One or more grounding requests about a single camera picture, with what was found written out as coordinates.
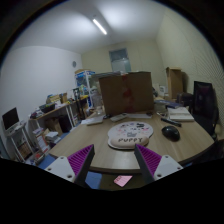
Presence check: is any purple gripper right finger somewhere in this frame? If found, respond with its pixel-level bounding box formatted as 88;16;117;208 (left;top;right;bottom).
134;144;182;184

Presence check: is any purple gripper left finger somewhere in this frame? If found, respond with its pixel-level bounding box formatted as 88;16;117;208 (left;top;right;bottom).
46;145;95;187

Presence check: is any black computer mouse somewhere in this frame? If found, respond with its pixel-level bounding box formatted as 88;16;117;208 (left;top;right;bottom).
161;126;180;141

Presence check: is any puppy print mouse pad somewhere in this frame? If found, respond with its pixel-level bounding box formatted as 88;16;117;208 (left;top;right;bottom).
108;121;154;150

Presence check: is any pink sticky note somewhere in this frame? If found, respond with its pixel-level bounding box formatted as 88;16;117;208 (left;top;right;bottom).
114;175;131;187

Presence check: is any black remote control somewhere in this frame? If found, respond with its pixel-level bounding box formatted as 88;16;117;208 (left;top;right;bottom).
161;117;182;127

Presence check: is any wooden side desk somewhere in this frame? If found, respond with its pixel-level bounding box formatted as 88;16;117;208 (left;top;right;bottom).
33;95;88;128

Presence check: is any white paper sheet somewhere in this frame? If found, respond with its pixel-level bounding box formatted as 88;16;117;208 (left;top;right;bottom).
81;116;103;126

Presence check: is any white side rack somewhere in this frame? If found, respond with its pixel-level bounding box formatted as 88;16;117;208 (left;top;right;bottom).
6;124;34;163

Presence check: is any white open book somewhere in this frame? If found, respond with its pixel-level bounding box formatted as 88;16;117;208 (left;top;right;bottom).
168;107;194;121

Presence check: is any large brown cardboard box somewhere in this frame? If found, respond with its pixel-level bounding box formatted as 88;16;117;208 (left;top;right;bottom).
99;72;154;115

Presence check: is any black office chair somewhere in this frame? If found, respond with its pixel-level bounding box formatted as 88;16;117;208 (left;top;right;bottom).
192;81;219;139

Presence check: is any black computer monitor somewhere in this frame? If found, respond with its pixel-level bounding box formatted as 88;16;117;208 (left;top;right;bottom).
2;108;19;130

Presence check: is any white shelf unit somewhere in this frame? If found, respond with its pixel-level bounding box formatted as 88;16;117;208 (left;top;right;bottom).
75;69;95;95

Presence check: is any tall cardboard box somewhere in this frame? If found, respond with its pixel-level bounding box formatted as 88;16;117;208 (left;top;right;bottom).
166;67;183;99

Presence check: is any ceiling fluorescent light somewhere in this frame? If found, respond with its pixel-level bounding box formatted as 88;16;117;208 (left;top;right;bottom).
93;19;107;35

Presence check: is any round wall clock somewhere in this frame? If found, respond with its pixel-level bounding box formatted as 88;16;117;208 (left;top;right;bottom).
72;61;77;68

